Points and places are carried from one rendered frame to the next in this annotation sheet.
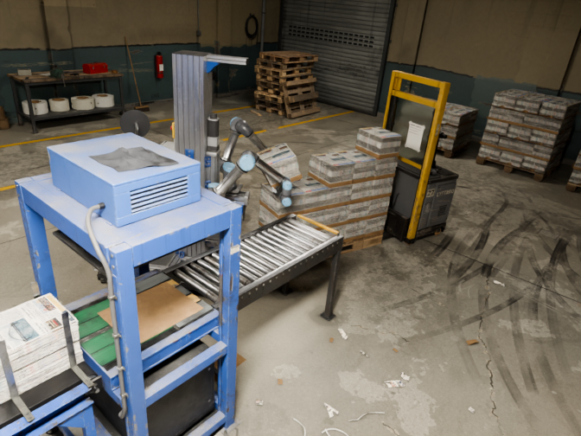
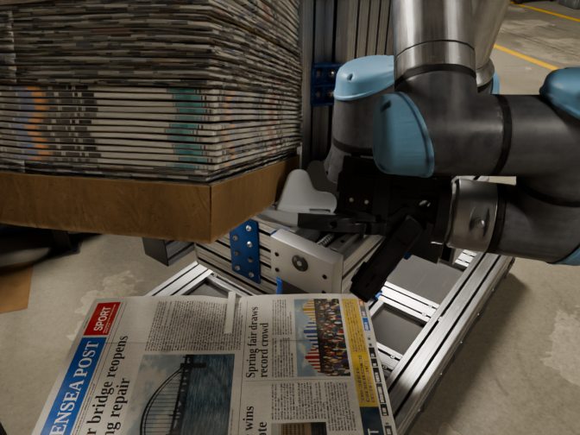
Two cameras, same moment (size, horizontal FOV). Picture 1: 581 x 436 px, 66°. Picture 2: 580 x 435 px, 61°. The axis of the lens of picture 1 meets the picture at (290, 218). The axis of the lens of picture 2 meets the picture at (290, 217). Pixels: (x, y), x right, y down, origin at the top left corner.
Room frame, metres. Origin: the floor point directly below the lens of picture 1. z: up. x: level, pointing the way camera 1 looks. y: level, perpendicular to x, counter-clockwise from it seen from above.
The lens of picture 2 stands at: (4.24, -0.17, 1.29)
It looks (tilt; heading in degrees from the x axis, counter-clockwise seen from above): 33 degrees down; 123
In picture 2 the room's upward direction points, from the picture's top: straight up
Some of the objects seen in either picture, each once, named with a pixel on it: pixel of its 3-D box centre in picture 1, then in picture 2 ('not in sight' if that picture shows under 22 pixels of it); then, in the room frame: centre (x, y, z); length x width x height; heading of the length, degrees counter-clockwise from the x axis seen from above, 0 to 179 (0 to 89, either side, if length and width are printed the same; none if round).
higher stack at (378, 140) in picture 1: (370, 188); not in sight; (4.64, -0.86, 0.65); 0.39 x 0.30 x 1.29; 34
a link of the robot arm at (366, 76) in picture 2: (228, 170); (371, 98); (3.91, 0.61, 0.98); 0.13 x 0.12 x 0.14; 32
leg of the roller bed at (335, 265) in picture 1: (332, 284); not in sight; (3.15, -0.40, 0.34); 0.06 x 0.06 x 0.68; 52
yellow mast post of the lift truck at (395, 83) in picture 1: (384, 147); not in sight; (5.15, -1.03, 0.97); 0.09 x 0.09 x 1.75; 34
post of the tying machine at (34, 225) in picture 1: (49, 304); not in sight; (2.04, 1.35, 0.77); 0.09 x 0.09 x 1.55; 52
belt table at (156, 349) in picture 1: (137, 319); not in sight; (2.00, 0.82, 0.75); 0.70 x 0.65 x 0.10; 142
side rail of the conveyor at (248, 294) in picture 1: (286, 272); not in sight; (2.65, -0.01, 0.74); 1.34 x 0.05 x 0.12; 142
